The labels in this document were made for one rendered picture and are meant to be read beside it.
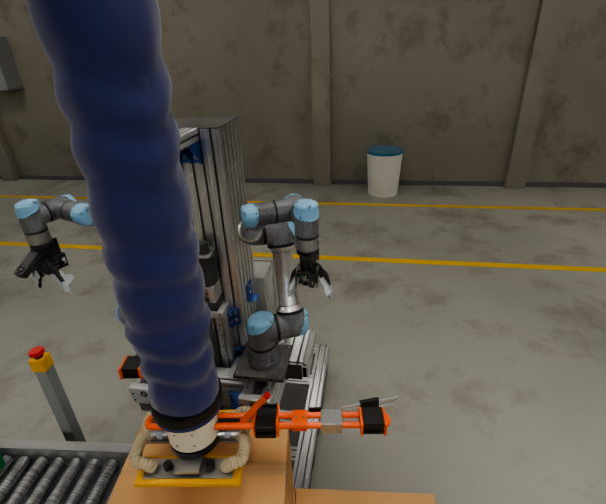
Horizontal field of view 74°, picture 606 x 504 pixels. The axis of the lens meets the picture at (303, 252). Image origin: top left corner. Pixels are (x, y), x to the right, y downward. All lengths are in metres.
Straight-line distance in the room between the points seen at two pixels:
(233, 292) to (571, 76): 6.55
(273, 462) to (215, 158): 1.15
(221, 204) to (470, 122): 6.00
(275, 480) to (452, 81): 6.40
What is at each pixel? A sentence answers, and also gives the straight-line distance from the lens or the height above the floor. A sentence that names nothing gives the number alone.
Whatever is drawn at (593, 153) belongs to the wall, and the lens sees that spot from 8.03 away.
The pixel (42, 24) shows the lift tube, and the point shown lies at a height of 2.34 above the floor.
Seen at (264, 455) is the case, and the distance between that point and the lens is 1.68.
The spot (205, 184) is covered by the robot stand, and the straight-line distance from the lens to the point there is 1.67.
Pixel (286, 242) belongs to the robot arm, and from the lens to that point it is 1.65.
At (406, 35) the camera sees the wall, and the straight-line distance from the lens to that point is 7.05.
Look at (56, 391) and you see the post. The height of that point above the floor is 0.79.
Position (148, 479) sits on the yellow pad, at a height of 1.07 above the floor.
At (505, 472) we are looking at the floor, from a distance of 2.97.
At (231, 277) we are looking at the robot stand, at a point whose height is 1.37.
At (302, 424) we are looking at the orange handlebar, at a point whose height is 1.20.
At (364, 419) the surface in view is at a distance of 1.43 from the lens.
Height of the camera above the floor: 2.30
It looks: 28 degrees down
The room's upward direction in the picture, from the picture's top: 2 degrees counter-clockwise
